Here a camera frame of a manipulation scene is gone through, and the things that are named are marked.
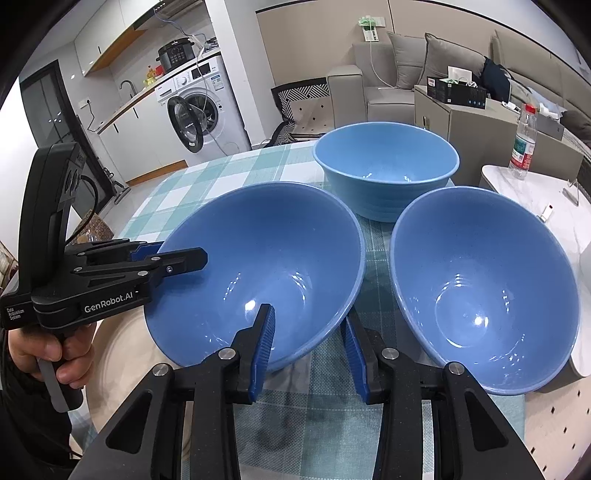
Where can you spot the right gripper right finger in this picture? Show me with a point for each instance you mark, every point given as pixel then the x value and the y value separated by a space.
pixel 472 437

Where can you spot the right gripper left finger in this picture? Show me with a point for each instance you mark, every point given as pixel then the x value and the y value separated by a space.
pixel 143 438

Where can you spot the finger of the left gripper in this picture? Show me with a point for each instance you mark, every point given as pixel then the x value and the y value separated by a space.
pixel 146 250
pixel 163 265

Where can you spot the top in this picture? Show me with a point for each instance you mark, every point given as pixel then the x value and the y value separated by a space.
pixel 124 353

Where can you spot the large blue bowl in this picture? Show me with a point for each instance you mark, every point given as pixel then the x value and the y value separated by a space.
pixel 293 246

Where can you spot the white kitchen cabinets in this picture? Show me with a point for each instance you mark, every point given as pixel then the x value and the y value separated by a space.
pixel 141 142

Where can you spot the person's left hand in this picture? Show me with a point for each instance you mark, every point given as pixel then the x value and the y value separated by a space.
pixel 26 346

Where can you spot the white washing machine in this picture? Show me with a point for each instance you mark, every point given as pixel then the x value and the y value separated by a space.
pixel 200 107

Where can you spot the yellow oil bottle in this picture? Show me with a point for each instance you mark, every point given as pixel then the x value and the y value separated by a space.
pixel 149 77

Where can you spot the black pressure cooker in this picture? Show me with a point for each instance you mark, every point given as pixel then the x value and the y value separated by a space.
pixel 175 53

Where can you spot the grey sofa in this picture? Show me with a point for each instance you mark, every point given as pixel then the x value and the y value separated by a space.
pixel 379 83

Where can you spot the plastic water bottle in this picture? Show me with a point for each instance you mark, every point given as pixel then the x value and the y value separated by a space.
pixel 525 142

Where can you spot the grey side cabinet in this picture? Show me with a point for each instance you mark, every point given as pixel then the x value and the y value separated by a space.
pixel 486 137

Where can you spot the black box on cabinet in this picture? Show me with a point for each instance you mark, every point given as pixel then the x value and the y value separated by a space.
pixel 455 92

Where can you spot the dark blue cushion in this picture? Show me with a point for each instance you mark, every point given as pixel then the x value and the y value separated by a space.
pixel 495 80

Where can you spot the wall socket with charger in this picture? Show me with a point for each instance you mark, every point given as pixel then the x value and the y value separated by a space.
pixel 370 26

